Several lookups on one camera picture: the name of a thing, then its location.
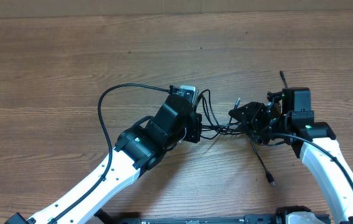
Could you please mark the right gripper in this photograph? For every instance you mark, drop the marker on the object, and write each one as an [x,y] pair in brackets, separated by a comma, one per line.
[253,112]

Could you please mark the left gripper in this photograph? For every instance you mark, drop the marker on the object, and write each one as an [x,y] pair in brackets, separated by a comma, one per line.
[193,133]

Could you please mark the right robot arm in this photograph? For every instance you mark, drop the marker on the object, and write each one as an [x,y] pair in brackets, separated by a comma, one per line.
[288,116]

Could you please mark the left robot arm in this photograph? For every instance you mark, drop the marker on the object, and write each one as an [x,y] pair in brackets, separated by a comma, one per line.
[137,150]

